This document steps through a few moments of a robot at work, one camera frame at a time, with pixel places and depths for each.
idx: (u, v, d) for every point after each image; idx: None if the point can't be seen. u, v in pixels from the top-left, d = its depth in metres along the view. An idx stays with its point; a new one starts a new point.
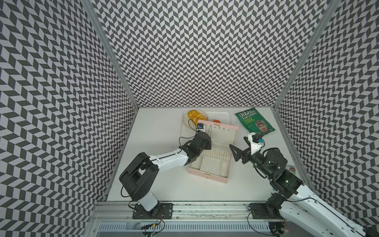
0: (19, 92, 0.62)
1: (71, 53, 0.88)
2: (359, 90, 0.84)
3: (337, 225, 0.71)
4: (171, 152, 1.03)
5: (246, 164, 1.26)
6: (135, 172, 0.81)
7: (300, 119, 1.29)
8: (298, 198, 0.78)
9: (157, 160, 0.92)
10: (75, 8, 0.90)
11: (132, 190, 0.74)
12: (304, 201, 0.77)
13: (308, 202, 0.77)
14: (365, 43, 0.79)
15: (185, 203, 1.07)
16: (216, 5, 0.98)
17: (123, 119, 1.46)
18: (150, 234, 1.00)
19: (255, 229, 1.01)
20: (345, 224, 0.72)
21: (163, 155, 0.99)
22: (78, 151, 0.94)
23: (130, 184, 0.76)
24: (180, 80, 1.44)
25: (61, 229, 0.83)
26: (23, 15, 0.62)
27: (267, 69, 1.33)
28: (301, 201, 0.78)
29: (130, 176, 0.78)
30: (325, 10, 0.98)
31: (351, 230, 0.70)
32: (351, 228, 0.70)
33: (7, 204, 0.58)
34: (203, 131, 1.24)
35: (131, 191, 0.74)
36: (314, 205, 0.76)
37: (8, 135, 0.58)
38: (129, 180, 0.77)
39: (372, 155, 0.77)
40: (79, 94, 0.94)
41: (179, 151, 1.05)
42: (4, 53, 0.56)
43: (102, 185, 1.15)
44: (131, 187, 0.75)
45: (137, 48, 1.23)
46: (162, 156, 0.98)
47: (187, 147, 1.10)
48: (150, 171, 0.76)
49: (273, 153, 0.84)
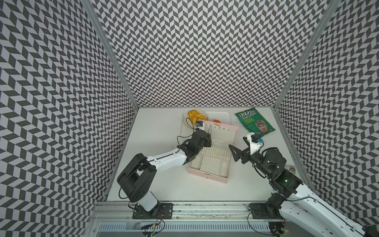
0: (19, 92, 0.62)
1: (71, 53, 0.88)
2: (359, 90, 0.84)
3: (336, 224, 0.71)
4: (170, 152, 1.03)
5: (246, 164, 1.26)
6: (133, 173, 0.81)
7: (300, 119, 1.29)
8: (298, 197, 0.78)
9: (155, 160, 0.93)
10: (76, 8, 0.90)
11: (130, 191, 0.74)
12: (303, 200, 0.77)
13: (307, 201, 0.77)
14: (365, 43, 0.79)
15: (185, 203, 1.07)
16: (216, 5, 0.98)
17: (123, 119, 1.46)
18: (150, 234, 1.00)
19: (255, 229, 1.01)
20: (344, 223, 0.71)
21: (161, 155, 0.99)
22: (78, 151, 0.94)
23: (129, 186, 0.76)
24: (180, 80, 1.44)
25: (61, 229, 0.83)
26: (23, 15, 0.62)
27: (267, 69, 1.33)
28: (300, 201, 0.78)
29: (128, 177, 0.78)
30: (325, 10, 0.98)
31: (350, 229, 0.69)
32: (350, 227, 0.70)
33: (7, 204, 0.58)
34: (202, 129, 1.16)
35: (129, 192, 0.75)
36: (313, 204, 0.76)
37: (9, 135, 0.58)
38: (128, 181, 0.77)
39: (372, 155, 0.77)
40: (79, 94, 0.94)
41: (177, 151, 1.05)
42: (4, 53, 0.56)
43: (102, 185, 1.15)
44: (129, 188, 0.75)
45: (137, 48, 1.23)
46: (159, 156, 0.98)
47: (185, 147, 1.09)
48: (148, 172, 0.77)
49: (270, 153, 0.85)
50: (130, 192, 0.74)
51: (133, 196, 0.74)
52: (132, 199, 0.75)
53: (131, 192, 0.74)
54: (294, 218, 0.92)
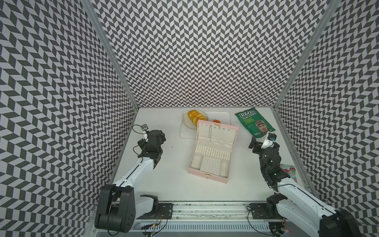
0: (19, 92, 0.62)
1: (71, 53, 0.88)
2: (359, 90, 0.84)
3: (308, 204, 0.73)
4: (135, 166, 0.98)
5: (246, 164, 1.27)
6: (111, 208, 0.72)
7: (300, 120, 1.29)
8: (280, 184, 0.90)
9: (125, 180, 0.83)
10: (76, 8, 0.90)
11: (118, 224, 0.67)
12: (285, 187, 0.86)
13: (287, 187, 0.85)
14: (365, 43, 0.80)
15: (185, 203, 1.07)
16: (216, 5, 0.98)
17: (123, 119, 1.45)
18: (150, 234, 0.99)
19: (256, 229, 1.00)
20: (319, 204, 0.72)
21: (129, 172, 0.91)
22: (78, 151, 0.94)
23: (114, 219, 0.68)
24: (180, 80, 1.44)
25: (61, 229, 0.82)
26: (23, 15, 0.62)
27: (267, 69, 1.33)
28: (282, 186, 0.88)
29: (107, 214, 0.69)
30: (325, 11, 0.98)
31: (322, 208, 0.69)
32: (322, 206, 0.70)
33: (7, 204, 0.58)
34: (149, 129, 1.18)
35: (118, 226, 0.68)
36: (292, 189, 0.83)
37: (9, 135, 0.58)
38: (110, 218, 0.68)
39: (372, 155, 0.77)
40: (78, 94, 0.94)
41: (142, 160, 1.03)
42: (4, 53, 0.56)
43: (102, 185, 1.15)
44: (115, 222, 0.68)
45: (137, 48, 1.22)
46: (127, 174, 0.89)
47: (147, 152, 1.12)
48: (126, 197, 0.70)
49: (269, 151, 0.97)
50: (117, 224, 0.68)
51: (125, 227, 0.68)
52: (125, 229, 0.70)
53: (119, 223, 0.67)
54: (285, 211, 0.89)
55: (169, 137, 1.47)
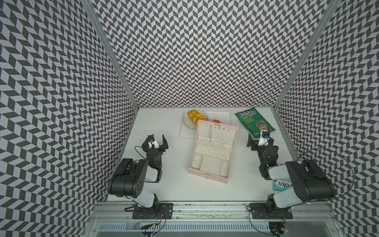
0: (19, 92, 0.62)
1: (71, 53, 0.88)
2: (359, 90, 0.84)
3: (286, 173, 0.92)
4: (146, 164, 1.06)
5: (246, 164, 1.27)
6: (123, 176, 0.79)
7: (300, 119, 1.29)
8: (269, 169, 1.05)
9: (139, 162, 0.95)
10: (76, 8, 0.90)
11: (130, 187, 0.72)
12: (273, 171, 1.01)
13: (273, 170, 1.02)
14: (365, 43, 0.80)
15: (185, 203, 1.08)
16: (216, 5, 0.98)
17: (123, 119, 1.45)
18: (150, 234, 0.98)
19: (257, 229, 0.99)
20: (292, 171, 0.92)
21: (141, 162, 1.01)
22: (78, 151, 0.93)
23: (126, 185, 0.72)
24: (180, 80, 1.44)
25: (61, 229, 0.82)
26: (23, 15, 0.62)
27: (267, 69, 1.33)
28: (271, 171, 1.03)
29: (119, 178, 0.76)
30: (325, 10, 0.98)
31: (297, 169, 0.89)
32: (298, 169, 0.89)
33: (7, 204, 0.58)
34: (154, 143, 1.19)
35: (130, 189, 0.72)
36: (277, 170, 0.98)
37: (9, 135, 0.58)
38: (121, 181, 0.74)
39: (372, 155, 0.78)
40: (78, 94, 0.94)
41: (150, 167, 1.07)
42: (4, 53, 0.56)
43: (102, 185, 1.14)
44: (127, 187, 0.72)
45: (137, 48, 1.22)
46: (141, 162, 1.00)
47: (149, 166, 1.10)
48: (143, 162, 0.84)
49: (268, 148, 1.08)
50: (129, 189, 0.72)
51: (136, 191, 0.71)
52: (135, 195, 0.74)
53: (131, 188, 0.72)
54: (281, 200, 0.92)
55: (169, 137, 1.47)
